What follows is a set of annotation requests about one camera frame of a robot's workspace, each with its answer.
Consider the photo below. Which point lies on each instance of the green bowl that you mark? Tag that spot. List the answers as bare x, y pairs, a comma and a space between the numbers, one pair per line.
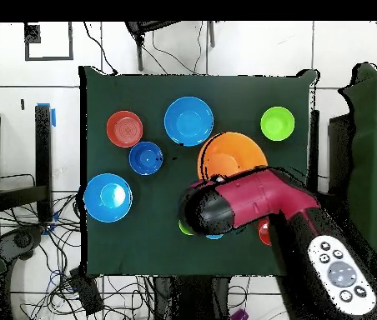
277, 123

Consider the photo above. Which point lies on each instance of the large yellow-orange bowl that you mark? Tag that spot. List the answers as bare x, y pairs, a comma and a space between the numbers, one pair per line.
235, 153

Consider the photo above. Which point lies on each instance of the dark grey rounded base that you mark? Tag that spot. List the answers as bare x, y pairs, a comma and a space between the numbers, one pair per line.
21, 240

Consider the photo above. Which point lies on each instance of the light blue cup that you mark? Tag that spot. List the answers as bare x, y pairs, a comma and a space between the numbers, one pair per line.
214, 236

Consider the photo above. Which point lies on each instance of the black power strip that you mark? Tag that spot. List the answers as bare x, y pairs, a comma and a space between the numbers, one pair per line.
85, 293

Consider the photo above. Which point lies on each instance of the black metal stand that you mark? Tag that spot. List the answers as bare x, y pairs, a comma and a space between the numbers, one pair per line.
139, 50

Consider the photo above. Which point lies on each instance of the large light blue bowl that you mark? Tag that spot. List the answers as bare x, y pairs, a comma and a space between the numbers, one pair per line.
189, 121
107, 197

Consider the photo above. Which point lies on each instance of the orange-red cup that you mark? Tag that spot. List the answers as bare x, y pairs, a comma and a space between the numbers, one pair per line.
264, 231

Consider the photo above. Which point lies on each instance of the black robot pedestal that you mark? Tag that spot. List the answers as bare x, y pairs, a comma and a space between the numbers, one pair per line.
192, 300

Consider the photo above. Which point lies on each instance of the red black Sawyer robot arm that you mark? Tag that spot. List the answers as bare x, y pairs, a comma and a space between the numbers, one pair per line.
258, 196

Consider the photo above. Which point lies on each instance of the orange-red ribbed bowl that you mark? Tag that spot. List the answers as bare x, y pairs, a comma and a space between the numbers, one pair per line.
124, 129

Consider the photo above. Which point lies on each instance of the dark green table cloth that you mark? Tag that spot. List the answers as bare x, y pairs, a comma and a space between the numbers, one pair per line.
242, 93

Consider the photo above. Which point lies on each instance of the black metal frame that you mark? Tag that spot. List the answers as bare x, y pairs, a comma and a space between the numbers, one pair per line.
43, 150
338, 150

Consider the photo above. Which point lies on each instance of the small purple object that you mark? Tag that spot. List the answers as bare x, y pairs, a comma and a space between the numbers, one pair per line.
240, 315

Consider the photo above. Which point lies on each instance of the green cup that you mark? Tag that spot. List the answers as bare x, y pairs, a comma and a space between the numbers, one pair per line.
183, 229

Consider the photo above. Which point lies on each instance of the dark blue bowl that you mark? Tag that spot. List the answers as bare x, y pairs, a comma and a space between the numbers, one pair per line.
145, 158

